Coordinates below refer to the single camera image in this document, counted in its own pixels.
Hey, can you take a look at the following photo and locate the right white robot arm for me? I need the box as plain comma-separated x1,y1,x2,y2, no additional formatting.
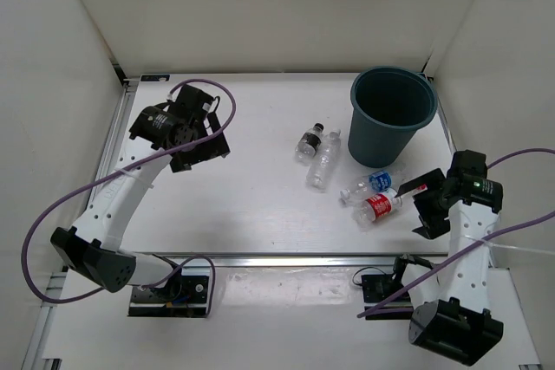
389,150,504,367

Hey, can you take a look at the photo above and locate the red label plastic bottle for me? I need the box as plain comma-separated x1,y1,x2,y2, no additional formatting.
353,188,403,226

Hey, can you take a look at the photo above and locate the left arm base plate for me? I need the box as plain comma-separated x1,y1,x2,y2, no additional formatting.
127,268,212,318

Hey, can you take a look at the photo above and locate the blue label plastic bottle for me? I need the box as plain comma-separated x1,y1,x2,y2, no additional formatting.
339,170,398,205

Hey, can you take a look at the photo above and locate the dark teal plastic bin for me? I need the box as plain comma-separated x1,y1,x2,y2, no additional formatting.
348,66,438,168

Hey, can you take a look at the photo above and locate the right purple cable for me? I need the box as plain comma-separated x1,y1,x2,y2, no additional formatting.
356,147,555,318

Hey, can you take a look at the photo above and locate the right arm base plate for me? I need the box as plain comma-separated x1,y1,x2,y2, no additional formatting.
351,254,435,321

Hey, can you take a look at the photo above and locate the black label plastic bottle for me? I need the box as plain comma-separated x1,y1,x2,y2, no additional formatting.
295,123,324,164

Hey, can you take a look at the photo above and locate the aluminium table frame rail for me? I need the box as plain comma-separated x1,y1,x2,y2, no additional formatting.
43,74,456,369

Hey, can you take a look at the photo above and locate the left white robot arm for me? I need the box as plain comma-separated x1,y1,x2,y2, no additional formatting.
50,85,230,301

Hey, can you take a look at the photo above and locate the clear unlabeled plastic bottle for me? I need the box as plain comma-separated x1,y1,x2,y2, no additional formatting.
306,128,341,191

